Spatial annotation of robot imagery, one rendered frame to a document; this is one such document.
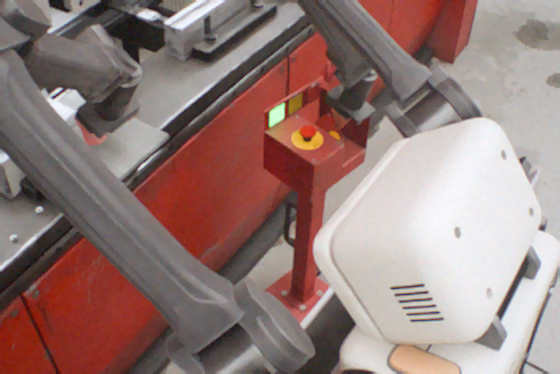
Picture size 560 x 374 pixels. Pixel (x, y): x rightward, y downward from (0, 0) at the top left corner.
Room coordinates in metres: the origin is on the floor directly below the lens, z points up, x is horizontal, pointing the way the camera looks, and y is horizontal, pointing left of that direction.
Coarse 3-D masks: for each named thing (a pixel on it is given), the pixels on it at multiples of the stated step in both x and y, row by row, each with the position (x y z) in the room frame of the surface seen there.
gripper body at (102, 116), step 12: (84, 108) 0.83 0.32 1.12; (96, 108) 0.82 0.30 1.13; (108, 108) 0.81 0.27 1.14; (120, 108) 0.81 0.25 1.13; (132, 108) 0.86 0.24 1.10; (84, 120) 0.81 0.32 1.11; (96, 120) 0.81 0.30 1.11; (108, 120) 0.82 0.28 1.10; (120, 120) 0.83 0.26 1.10; (96, 132) 0.79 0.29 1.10
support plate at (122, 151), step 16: (80, 96) 1.02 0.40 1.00; (128, 128) 0.92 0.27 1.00; (144, 128) 0.92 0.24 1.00; (96, 144) 0.87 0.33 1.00; (112, 144) 0.88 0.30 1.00; (128, 144) 0.88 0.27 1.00; (144, 144) 0.88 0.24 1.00; (160, 144) 0.88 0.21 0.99; (112, 160) 0.83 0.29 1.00; (128, 160) 0.83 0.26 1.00
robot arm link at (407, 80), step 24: (312, 0) 0.84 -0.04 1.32; (336, 0) 0.82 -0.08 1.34; (336, 24) 0.80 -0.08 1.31; (360, 24) 0.78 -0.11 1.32; (360, 48) 0.76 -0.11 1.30; (384, 48) 0.75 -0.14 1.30; (384, 72) 0.72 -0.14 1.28; (408, 72) 0.72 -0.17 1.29; (432, 72) 0.72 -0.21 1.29; (408, 96) 0.72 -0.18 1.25; (456, 96) 0.67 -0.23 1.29; (408, 120) 0.66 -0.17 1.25
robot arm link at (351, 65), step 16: (304, 0) 1.00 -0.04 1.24; (320, 16) 1.02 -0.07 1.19; (320, 32) 1.05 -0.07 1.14; (336, 32) 1.05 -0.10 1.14; (336, 48) 1.07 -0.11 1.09; (352, 48) 1.09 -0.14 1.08; (336, 64) 1.11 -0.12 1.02; (352, 64) 1.10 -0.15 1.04; (368, 64) 1.12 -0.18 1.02; (352, 80) 1.11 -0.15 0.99
